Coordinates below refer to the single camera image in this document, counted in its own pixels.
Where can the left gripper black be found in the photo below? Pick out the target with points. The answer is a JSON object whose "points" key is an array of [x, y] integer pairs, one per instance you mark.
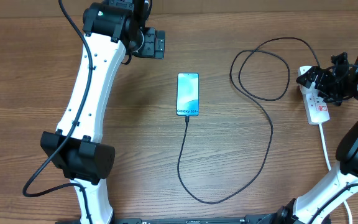
{"points": [[153, 48]]}

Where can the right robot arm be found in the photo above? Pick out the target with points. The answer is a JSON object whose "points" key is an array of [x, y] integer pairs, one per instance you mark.
{"points": [[340, 183]]}

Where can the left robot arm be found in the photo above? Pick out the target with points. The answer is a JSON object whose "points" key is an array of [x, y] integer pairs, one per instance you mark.
{"points": [[113, 32]]}

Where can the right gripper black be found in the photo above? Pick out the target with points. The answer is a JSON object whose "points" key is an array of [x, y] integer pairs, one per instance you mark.
{"points": [[337, 101]]}

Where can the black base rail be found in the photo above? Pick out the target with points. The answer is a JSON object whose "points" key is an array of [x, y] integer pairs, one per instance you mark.
{"points": [[248, 219]]}

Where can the blue smartphone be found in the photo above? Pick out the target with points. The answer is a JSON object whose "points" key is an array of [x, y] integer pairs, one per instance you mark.
{"points": [[188, 94]]}

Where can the white charger adapter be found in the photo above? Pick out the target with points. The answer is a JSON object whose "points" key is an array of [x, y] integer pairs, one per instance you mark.
{"points": [[309, 90]]}

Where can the white power strip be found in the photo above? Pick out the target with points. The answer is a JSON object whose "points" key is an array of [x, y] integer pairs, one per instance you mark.
{"points": [[316, 109]]}

